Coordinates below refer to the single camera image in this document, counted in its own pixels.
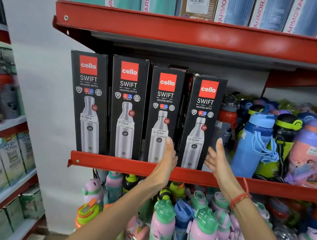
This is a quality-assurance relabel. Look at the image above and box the person's left hand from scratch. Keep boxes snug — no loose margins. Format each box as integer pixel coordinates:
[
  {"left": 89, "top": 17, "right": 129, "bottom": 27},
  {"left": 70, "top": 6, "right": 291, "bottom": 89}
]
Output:
[{"left": 150, "top": 136, "right": 180, "bottom": 187}]

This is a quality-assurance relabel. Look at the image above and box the person's right hand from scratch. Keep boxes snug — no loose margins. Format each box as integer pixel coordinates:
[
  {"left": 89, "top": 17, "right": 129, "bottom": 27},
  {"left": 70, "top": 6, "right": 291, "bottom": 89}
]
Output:
[{"left": 202, "top": 137, "right": 251, "bottom": 200}]

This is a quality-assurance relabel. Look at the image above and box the black steel bottle box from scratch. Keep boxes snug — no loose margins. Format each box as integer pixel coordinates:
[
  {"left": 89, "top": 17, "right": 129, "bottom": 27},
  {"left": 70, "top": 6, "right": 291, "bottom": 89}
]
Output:
[
  {"left": 64, "top": 50, "right": 114, "bottom": 155},
  {"left": 168, "top": 64, "right": 190, "bottom": 73},
  {"left": 176, "top": 73, "right": 229, "bottom": 172},
  {"left": 143, "top": 66, "right": 187, "bottom": 165},
  {"left": 106, "top": 55, "right": 153, "bottom": 161}
]

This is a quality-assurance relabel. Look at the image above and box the person's left forearm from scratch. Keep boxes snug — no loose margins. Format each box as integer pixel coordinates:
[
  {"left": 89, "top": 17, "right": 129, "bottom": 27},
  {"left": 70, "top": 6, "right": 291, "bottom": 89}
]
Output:
[{"left": 61, "top": 169, "right": 172, "bottom": 240}]

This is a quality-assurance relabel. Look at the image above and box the person's right forearm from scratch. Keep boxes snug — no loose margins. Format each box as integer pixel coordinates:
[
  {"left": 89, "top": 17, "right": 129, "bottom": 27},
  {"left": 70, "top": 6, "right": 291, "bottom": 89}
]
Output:
[{"left": 218, "top": 187, "right": 296, "bottom": 240}]

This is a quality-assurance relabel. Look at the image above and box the red and grey bottle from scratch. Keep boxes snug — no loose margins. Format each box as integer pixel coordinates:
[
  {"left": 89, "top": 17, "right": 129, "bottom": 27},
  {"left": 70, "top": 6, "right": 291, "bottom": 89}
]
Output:
[{"left": 213, "top": 94, "right": 241, "bottom": 150}]

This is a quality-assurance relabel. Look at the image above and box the red metal shelf board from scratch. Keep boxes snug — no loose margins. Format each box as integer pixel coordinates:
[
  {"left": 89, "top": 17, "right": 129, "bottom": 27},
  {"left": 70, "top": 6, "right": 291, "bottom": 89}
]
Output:
[
  {"left": 49, "top": 0, "right": 317, "bottom": 93},
  {"left": 66, "top": 150, "right": 317, "bottom": 205}
]

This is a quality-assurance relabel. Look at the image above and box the red thread wristband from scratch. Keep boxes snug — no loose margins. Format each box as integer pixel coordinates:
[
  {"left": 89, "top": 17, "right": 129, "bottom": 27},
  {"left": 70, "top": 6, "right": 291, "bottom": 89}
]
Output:
[{"left": 229, "top": 177, "right": 253, "bottom": 211}]

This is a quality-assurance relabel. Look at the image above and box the black and green kids bottle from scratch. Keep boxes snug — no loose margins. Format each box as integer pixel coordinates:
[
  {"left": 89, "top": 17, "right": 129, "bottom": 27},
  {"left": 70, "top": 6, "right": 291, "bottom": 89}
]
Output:
[{"left": 254, "top": 112, "right": 303, "bottom": 181}]

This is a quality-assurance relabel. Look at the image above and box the pile of pastel sipper bottles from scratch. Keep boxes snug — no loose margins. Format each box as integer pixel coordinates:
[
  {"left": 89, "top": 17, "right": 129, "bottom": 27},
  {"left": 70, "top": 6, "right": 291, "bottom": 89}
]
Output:
[{"left": 74, "top": 168, "right": 317, "bottom": 240}]

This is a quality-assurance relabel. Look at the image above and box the cluster of colourful kids bottles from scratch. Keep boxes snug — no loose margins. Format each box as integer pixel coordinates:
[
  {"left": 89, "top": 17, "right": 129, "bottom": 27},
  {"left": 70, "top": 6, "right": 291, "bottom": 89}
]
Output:
[{"left": 224, "top": 90, "right": 317, "bottom": 128}]

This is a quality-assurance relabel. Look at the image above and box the pink and purple kids bottle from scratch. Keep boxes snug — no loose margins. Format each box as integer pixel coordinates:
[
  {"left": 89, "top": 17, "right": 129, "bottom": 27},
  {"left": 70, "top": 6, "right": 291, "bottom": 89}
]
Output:
[{"left": 283, "top": 117, "right": 317, "bottom": 187}]

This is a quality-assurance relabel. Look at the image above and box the brown cardboard box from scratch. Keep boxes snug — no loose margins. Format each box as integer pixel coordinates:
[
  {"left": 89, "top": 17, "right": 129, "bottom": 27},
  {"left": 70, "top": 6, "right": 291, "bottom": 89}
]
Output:
[{"left": 175, "top": 0, "right": 219, "bottom": 22}]

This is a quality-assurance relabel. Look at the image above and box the row of pastel bottle boxes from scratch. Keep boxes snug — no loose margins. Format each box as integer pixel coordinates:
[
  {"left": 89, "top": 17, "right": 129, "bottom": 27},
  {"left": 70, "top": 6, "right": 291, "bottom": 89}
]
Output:
[{"left": 65, "top": 0, "right": 317, "bottom": 40}]

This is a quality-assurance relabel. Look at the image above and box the stack of green white boxes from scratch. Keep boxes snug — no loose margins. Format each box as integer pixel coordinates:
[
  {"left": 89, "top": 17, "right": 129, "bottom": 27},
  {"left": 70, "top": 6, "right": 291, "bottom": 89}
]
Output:
[{"left": 0, "top": 129, "right": 51, "bottom": 240}]

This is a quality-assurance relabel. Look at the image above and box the white shelf rack red trim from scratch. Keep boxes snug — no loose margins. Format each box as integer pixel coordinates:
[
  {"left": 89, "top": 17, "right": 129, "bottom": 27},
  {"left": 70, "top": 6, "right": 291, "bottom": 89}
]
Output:
[{"left": 0, "top": 21, "right": 60, "bottom": 240}]

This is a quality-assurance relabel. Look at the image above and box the group of wrapped flasks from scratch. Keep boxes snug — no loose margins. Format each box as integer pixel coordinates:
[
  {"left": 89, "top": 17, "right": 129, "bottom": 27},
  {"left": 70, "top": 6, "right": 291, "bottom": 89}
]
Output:
[{"left": 0, "top": 47, "right": 31, "bottom": 132}]

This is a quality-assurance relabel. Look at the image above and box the blue kids bottle with strap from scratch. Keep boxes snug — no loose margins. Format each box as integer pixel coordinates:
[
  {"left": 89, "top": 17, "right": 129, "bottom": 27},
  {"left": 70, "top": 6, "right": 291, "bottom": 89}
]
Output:
[{"left": 229, "top": 110, "right": 283, "bottom": 180}]

